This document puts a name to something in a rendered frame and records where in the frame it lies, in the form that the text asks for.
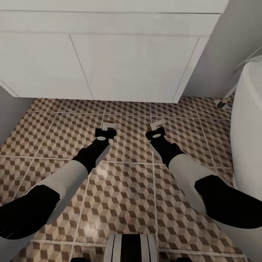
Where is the robot trunk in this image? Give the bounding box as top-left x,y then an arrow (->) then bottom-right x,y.
103,234 -> 159,262

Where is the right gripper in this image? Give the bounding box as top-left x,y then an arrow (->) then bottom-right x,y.
146,127 -> 166,140

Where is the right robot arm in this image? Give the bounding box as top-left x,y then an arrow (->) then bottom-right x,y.
146,120 -> 262,262

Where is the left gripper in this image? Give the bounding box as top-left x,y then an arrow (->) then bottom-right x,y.
95,128 -> 116,139

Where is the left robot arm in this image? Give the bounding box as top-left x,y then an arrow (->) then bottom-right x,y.
0,122 -> 119,262

